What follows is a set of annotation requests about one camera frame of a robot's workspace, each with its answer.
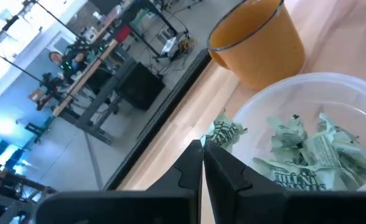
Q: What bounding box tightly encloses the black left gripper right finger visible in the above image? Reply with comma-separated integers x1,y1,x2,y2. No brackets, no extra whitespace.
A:
204,141,366,224

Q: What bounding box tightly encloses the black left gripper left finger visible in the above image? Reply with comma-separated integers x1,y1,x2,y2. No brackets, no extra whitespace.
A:
35,139,204,224

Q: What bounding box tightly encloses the black computer tower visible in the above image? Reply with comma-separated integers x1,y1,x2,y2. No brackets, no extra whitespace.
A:
116,62,166,111

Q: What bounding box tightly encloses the clear plastic cup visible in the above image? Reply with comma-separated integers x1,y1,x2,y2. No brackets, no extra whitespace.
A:
229,72,366,192

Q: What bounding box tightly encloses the yellow enamel mug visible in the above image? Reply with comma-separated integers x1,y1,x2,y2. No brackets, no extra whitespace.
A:
207,0,306,91

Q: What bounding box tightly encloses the wooden background desk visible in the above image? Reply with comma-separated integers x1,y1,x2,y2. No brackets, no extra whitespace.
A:
51,39,138,146

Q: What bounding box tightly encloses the person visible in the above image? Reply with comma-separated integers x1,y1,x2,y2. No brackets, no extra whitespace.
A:
48,50,88,81

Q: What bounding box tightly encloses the yellow cable bundle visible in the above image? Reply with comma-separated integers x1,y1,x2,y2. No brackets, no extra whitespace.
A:
177,38,197,54

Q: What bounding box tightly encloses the black desk frame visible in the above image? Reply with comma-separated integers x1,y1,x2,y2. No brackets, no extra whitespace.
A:
128,0,190,60

